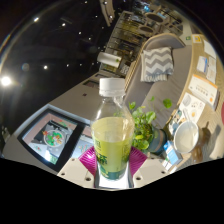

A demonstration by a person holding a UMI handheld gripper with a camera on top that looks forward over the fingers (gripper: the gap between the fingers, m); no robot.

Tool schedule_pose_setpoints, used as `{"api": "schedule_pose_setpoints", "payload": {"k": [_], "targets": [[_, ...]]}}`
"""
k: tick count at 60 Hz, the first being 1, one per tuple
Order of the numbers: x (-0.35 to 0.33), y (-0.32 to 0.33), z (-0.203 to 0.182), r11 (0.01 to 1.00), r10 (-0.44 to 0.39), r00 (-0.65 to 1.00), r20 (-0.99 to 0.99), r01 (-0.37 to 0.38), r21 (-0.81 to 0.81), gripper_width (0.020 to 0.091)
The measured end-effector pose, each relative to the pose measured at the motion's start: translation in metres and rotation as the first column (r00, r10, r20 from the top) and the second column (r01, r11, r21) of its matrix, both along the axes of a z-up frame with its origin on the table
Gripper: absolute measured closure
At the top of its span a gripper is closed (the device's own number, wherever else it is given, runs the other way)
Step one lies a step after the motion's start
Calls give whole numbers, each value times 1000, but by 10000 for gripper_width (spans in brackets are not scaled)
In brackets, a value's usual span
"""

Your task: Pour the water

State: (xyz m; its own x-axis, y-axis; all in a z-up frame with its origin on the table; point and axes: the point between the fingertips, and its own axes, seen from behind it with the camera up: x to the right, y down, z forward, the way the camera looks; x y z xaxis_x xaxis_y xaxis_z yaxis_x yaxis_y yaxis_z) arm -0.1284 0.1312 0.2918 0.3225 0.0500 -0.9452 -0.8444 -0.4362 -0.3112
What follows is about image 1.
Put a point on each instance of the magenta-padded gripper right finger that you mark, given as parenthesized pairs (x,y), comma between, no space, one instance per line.
(137,160)

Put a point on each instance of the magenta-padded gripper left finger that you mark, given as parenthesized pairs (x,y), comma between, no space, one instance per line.
(88,160)

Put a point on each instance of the green-labelled clear drink bottle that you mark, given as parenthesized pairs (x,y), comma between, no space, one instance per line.
(111,146)

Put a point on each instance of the small light blue carton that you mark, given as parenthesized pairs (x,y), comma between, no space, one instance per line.
(172,153)

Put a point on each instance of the green potted plant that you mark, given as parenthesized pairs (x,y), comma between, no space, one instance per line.
(143,123)

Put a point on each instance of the dark framed decorated window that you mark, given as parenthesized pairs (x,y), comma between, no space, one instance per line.
(53,136)

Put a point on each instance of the brown ceramic mug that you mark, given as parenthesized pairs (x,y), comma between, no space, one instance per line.
(186,137)

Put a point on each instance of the grey curved sofa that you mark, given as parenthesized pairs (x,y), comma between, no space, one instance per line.
(166,93)

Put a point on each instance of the grey chevron cushion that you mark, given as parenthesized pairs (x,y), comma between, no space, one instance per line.
(156,64)

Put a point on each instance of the white round column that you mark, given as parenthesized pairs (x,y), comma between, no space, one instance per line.
(108,60)

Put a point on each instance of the group of ceiling lights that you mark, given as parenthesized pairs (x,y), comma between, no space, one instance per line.
(5,81)

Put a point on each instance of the white and blue card box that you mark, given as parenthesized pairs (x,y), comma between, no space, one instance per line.
(205,66)

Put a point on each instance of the group of dining chairs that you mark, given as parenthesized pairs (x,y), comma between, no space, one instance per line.
(155,17)

